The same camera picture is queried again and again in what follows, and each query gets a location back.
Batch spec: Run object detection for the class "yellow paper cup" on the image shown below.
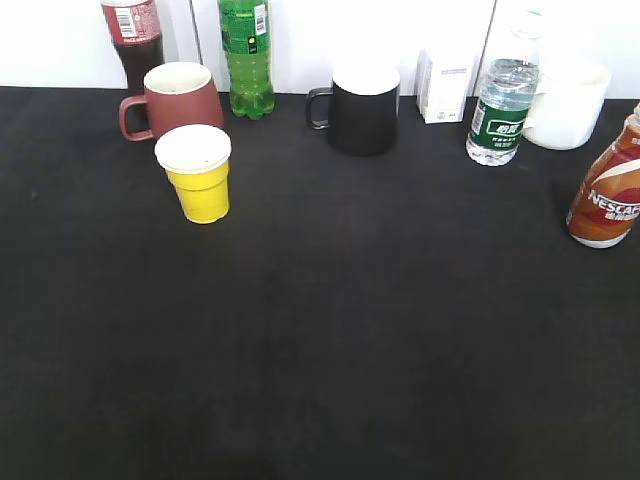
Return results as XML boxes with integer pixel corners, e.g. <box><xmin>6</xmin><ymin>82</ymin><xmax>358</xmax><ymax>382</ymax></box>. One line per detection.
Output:
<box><xmin>154</xmin><ymin>124</ymin><xmax>232</xmax><ymax>224</ymax></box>

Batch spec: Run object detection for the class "brown Nescafe coffee bottle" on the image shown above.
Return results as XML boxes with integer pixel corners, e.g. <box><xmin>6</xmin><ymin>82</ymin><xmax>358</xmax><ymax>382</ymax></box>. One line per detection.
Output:
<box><xmin>565</xmin><ymin>108</ymin><xmax>639</xmax><ymax>249</ymax></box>

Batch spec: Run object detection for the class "green sprite bottle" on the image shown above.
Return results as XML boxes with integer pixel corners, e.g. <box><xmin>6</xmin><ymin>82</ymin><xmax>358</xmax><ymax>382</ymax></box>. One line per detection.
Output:
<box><xmin>218</xmin><ymin>1</ymin><xmax>275</xmax><ymax>120</ymax></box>

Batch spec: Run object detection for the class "red ceramic mug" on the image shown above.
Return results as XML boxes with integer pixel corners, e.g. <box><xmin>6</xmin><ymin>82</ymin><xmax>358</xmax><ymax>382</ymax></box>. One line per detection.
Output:
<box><xmin>119</xmin><ymin>62</ymin><xmax>224</xmax><ymax>142</ymax></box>

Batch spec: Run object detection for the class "cola bottle red label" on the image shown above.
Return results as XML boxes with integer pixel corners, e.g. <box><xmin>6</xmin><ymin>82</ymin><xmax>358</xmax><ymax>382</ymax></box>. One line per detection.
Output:
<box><xmin>100</xmin><ymin>0</ymin><xmax>164</xmax><ymax>95</ymax></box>

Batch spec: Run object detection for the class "black ceramic mug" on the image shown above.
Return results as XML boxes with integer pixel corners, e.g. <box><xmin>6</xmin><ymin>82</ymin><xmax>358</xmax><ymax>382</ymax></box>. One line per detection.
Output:
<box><xmin>305</xmin><ymin>62</ymin><xmax>401</xmax><ymax>157</ymax></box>

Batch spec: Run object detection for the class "clear water bottle green label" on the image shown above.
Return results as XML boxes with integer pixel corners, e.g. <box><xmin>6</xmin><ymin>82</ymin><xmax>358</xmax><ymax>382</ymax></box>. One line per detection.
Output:
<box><xmin>465</xmin><ymin>10</ymin><xmax>545</xmax><ymax>167</ymax></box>

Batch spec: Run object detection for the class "small white carton box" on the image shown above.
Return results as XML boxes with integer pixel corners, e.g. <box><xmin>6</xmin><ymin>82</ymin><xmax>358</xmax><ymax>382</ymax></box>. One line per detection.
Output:
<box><xmin>415</xmin><ymin>49</ymin><xmax>474</xmax><ymax>124</ymax></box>

